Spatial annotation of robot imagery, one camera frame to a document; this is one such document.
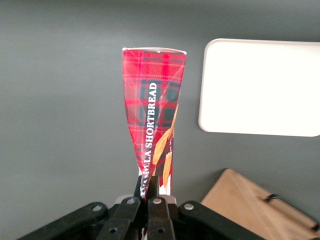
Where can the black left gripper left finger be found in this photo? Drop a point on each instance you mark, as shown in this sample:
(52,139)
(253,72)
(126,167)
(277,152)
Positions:
(120,220)

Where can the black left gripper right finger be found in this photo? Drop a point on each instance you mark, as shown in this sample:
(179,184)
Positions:
(160,220)

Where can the red tartan shortbread cookie box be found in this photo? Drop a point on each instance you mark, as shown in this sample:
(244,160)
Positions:
(150,100)

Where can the white rectangular tray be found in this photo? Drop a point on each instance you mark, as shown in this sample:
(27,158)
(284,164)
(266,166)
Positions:
(260,87)

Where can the wooden drawer cabinet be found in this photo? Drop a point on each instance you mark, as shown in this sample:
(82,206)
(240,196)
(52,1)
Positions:
(245,207)

